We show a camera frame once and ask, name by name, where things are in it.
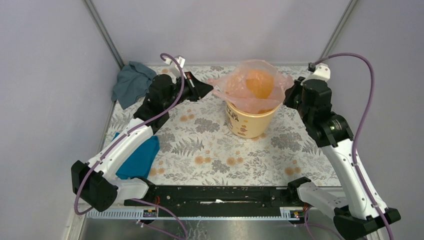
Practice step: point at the grey crumpled cloth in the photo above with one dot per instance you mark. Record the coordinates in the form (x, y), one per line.
(132, 83)

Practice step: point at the blue folded cloth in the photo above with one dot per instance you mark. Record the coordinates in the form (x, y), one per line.
(139, 163)

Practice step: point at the floral patterned table mat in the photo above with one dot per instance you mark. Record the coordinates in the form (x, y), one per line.
(198, 148)

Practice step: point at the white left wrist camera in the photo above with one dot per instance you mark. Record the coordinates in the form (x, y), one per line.
(174, 67)

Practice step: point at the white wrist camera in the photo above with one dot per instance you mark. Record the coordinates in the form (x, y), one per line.
(174, 67)
(319, 71)

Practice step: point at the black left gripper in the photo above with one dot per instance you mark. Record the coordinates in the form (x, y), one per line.
(198, 89)

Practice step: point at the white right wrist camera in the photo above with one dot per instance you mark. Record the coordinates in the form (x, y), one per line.
(319, 71)

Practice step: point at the yellow trash bin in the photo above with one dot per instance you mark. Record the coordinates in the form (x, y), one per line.
(253, 123)

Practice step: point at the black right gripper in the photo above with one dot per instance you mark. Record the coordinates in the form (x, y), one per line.
(290, 92)

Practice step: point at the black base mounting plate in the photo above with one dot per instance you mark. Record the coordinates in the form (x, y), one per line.
(220, 201)

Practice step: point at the pink plastic trash bag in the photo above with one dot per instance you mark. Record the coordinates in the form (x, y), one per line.
(232, 87)

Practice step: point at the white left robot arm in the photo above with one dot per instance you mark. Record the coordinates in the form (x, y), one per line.
(94, 182)

